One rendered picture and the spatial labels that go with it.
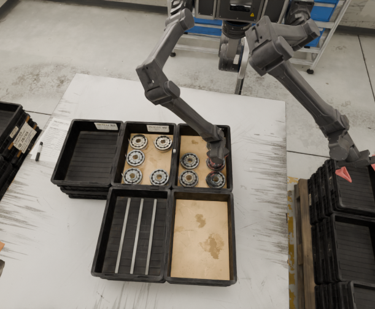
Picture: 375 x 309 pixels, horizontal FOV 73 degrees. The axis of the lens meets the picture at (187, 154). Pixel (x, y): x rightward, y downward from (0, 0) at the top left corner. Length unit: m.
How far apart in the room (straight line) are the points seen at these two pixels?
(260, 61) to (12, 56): 3.47
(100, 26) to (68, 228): 3.03
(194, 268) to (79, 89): 1.49
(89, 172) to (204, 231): 0.69
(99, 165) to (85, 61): 2.18
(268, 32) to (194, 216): 0.87
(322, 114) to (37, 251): 1.45
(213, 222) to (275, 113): 0.94
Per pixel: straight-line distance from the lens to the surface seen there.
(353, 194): 2.02
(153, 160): 1.43
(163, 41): 1.00
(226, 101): 1.87
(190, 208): 1.30
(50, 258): 1.54
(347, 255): 1.98
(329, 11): 3.06
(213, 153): 1.16
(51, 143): 1.85
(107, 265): 1.30
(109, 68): 3.30
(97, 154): 1.52
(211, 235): 1.27
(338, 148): 1.00
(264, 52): 0.82
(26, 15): 4.65
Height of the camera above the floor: 2.06
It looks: 59 degrees down
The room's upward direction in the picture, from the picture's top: straight up
